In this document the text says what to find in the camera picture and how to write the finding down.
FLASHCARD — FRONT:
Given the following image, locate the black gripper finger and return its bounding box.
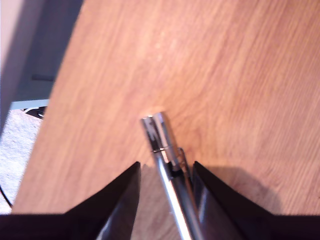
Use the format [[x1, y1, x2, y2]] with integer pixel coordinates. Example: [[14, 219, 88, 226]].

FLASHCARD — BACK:
[[65, 161, 142, 240], [191, 161, 275, 240]]

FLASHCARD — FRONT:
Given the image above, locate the metallic silver laser pointer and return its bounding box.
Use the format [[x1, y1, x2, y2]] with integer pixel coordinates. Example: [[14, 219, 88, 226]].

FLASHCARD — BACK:
[[139, 111, 205, 240]]

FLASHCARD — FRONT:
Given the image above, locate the thin black floor cable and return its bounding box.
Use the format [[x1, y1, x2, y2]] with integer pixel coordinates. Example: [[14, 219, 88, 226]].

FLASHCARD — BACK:
[[0, 186, 13, 207]]

